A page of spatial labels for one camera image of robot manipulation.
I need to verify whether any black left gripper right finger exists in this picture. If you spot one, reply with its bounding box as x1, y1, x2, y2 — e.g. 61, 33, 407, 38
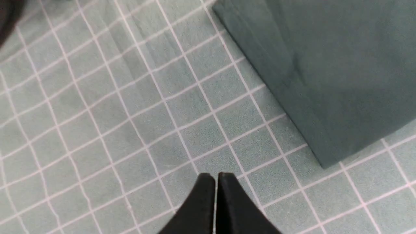
216, 172, 281, 234

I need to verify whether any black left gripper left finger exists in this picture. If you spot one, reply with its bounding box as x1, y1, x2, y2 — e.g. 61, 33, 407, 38
159, 173, 215, 234

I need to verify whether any green long-sleeve shirt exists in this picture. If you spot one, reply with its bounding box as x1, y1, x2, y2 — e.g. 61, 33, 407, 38
212, 0, 416, 168

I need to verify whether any green checkered tablecloth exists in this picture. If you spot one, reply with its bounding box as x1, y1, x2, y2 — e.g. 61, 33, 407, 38
0, 0, 415, 234

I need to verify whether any dark olive crumpled garment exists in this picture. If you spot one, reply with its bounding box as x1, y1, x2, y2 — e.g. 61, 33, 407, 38
0, 0, 27, 46

